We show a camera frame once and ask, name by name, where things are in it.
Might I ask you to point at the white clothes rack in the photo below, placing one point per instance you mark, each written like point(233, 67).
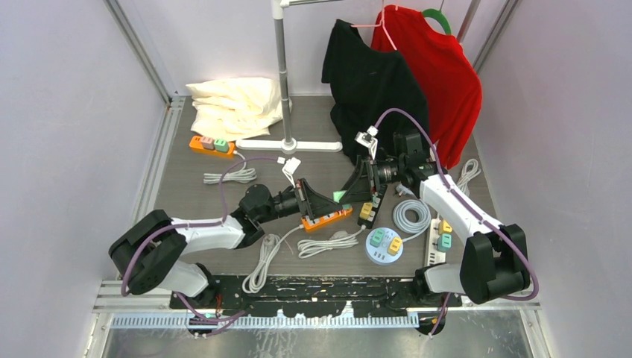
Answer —
point(288, 144)

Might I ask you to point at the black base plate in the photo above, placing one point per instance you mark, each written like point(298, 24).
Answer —
point(304, 302)

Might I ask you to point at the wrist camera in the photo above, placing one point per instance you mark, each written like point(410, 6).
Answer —
point(369, 140)
point(289, 167)

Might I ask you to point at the green hanger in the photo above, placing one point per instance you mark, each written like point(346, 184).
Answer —
point(437, 17)

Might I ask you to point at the black power strip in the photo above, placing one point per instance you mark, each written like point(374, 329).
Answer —
point(377, 201)

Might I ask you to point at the round blue power strip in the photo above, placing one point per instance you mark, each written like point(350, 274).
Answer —
point(379, 255)

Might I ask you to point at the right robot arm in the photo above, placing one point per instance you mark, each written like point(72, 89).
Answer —
point(495, 259)

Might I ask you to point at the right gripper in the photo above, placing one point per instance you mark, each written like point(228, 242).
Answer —
point(365, 184)

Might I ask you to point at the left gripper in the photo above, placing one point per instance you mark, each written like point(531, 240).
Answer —
point(321, 206)

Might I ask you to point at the cream folded cloth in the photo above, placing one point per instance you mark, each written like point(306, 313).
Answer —
point(236, 108)

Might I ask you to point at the white usb power strip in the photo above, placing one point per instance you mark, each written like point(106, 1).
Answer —
point(433, 256)

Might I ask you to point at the pink hanger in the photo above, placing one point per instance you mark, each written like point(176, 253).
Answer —
point(380, 25)

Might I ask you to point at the black t-shirt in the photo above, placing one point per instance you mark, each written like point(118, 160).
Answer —
point(364, 83)

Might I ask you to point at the red t-shirt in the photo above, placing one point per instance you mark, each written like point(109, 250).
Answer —
point(451, 85)

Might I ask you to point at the teal charger on white strip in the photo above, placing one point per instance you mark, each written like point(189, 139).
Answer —
point(444, 243)

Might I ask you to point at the yellow usb charger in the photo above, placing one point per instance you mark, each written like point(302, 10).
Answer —
point(366, 211)

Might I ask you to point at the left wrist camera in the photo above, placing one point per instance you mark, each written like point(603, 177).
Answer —
point(289, 167)

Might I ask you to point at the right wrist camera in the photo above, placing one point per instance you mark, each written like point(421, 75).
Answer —
point(369, 140)

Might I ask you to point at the orange power strip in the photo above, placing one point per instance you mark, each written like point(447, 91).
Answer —
point(196, 147)
point(311, 225)

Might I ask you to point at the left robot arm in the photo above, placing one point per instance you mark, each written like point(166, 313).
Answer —
point(148, 254)

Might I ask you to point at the yellow charger on white strip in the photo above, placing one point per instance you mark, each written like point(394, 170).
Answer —
point(444, 227)

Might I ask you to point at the pink charger on far strip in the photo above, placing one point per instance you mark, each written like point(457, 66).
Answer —
point(208, 143)

